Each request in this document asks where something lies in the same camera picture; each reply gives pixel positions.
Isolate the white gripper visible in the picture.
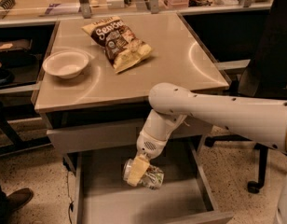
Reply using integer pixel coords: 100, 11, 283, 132
127, 130, 167, 187

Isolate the green 7up soda can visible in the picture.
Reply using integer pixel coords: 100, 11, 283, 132
122, 159, 164, 189

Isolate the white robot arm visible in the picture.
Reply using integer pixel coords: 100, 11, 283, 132
123, 83, 287, 187

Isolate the closed top drawer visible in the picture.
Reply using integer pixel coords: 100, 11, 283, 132
46, 109, 219, 154

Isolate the open middle drawer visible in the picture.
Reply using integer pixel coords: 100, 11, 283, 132
73, 139, 233, 224

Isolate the grey drawer cabinet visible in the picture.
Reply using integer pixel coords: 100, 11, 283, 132
30, 11, 232, 174

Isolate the brown and yellow chip bag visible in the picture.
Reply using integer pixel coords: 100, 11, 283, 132
82, 16, 152, 74

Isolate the white paper bowl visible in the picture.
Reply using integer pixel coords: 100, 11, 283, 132
43, 50, 89, 79

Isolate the black office chair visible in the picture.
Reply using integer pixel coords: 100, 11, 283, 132
204, 0, 287, 194

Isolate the purple and white paper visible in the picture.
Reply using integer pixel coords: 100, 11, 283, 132
45, 3, 81, 16

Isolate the black spiral object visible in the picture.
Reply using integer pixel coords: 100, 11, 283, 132
0, 0, 16, 19

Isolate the black cable on floor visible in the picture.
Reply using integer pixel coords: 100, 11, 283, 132
66, 168, 75, 224

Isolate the metal desk post left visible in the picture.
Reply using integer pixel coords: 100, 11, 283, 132
79, 0, 91, 19

